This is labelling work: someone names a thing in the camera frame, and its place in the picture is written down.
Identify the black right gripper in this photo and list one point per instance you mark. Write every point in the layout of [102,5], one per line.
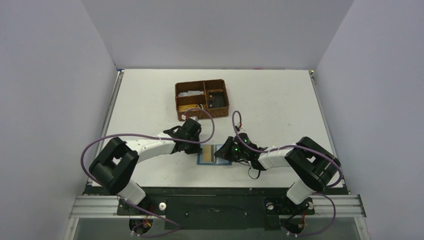
[228,150]

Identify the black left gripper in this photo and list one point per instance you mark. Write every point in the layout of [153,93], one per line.
[192,145]

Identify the blue leather card holder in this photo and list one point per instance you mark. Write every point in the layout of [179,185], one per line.
[218,161]

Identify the gold card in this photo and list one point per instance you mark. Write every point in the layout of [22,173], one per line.
[208,154]
[186,107]

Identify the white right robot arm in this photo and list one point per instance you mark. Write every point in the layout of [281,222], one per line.
[314,165]

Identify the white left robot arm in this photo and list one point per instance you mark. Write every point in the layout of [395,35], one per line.
[115,164]

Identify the gold card in basket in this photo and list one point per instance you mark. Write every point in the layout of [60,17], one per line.
[186,107]

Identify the silver cards in basket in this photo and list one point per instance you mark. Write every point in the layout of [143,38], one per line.
[191,93]

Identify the black items in basket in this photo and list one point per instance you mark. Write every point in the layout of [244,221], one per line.
[216,100]

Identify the brown woven divided basket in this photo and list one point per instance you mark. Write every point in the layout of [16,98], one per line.
[212,85]

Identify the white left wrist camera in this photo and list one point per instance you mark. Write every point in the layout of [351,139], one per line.
[195,118]

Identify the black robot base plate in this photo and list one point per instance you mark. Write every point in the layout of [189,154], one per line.
[210,208]

